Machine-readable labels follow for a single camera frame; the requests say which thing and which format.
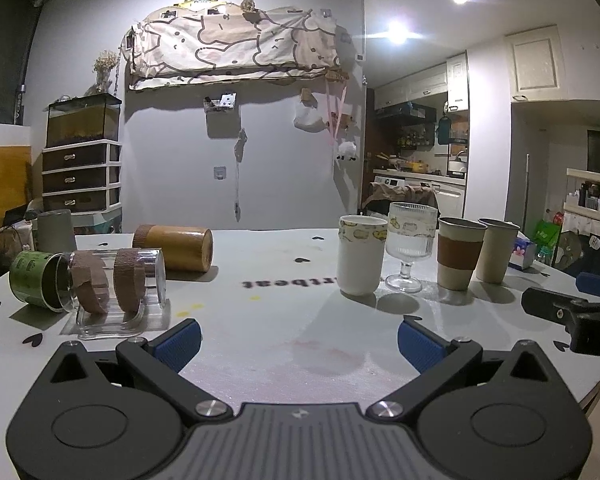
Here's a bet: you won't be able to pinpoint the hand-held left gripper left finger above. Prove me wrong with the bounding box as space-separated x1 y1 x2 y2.
35 318 233 423

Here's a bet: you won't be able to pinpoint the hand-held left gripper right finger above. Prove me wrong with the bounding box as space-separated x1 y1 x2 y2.
367 317 566 419

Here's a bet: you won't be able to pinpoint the plain beige cup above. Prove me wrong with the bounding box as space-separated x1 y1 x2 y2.
474 218 521 284

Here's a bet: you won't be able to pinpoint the clear glass cup brown sleeve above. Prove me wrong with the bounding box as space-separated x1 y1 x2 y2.
69 247 169 339

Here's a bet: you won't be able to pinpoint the bamboo wooden cup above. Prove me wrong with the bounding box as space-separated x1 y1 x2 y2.
132 224 214 274

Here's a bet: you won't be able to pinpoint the beige cup brown sleeve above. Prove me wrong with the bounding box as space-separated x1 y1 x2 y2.
437 217 489 292

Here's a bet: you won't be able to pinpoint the green metal cup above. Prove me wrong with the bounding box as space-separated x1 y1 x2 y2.
9 251 72 314

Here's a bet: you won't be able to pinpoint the grey plastic cup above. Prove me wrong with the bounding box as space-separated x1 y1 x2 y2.
37 209 77 257

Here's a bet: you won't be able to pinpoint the dark printed cloth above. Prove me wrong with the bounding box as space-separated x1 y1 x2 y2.
549 227 600 282

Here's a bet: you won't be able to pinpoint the tissue pack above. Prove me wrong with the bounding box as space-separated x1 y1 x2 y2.
511 239 537 269

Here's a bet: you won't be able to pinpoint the green bag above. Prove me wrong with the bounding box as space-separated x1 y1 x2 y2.
531 219 557 252

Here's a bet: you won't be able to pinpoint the white storage rack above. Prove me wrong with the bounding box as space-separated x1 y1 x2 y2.
561 167 600 225

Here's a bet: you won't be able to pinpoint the white mug patterned band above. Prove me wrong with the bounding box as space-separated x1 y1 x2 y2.
338 214 389 295

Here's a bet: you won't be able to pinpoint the ribbed glass goblet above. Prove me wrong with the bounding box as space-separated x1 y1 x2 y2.
384 202 439 294

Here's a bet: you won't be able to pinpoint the white washing machine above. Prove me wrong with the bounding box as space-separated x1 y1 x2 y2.
374 174 467 221

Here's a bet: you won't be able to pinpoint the chair with brown cloth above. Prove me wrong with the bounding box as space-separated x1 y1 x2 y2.
362 182 440 217

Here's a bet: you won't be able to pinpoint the white drawer unit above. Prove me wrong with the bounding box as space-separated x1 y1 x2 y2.
41 140 124 214

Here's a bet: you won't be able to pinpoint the yellow panel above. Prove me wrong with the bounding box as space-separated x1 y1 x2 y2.
0 144 34 223

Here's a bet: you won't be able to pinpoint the glass fish tank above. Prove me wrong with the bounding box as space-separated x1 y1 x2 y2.
46 93 122 149

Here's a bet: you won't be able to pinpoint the white hanging bag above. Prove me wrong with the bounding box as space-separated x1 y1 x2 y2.
293 102 327 132

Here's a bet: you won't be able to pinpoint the dried flower vase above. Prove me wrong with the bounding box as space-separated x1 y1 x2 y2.
93 50 119 94

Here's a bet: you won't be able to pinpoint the printed cartoon cloth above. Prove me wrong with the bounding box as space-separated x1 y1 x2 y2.
124 4 342 92

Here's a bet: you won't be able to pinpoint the hanging strap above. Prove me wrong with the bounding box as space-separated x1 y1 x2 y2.
233 128 249 222

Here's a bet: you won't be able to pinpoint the white kitchen wall cabinets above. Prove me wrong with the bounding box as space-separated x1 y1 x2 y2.
374 53 469 112

